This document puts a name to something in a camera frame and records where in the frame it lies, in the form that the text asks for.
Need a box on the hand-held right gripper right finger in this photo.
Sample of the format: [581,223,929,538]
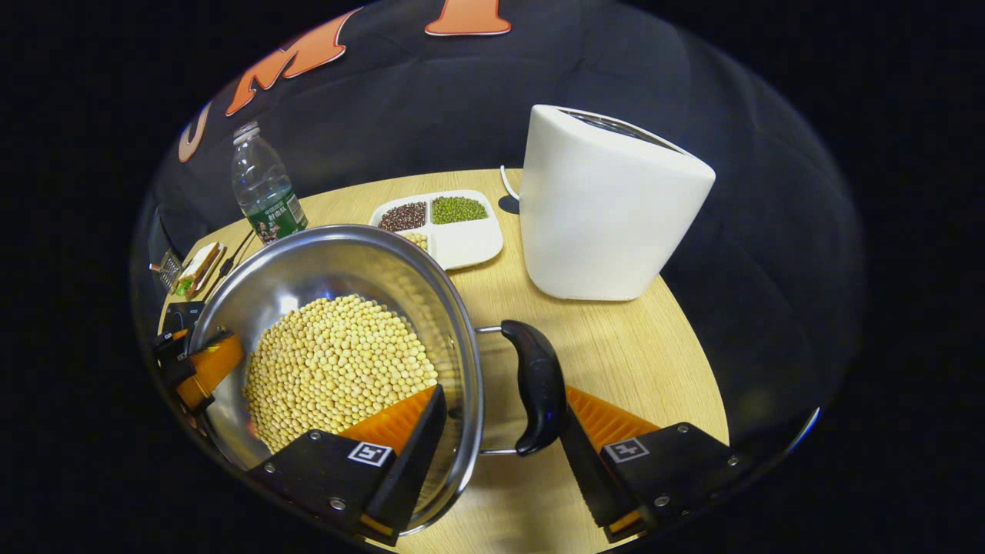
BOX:
[558,385,743,543]

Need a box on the heap of red beans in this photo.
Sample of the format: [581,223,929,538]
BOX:
[377,202,428,233]

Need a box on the heap of green mung beans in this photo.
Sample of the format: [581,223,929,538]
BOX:
[431,195,489,225]

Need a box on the white toaster appliance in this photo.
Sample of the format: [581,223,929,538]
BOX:
[519,104,717,302]

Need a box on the black cable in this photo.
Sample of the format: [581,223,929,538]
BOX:
[208,229,256,297]

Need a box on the white divided plate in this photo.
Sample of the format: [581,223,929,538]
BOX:
[369,189,505,272]

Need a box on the black backdrop cloth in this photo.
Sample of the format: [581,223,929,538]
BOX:
[129,0,866,462]

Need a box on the steel pot with black handles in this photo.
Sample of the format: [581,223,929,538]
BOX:
[187,224,569,537]

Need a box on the clear plastic water bottle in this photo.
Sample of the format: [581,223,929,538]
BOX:
[231,121,309,245]

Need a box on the sandwich with lettuce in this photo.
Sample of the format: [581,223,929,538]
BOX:
[171,241,225,299]

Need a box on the black induction cooktop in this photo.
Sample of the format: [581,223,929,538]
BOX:
[158,300,207,339]

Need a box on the pile of yellow soybeans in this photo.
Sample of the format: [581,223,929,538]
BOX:
[243,294,439,455]

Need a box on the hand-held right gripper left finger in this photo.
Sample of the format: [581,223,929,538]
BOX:
[246,383,449,547]

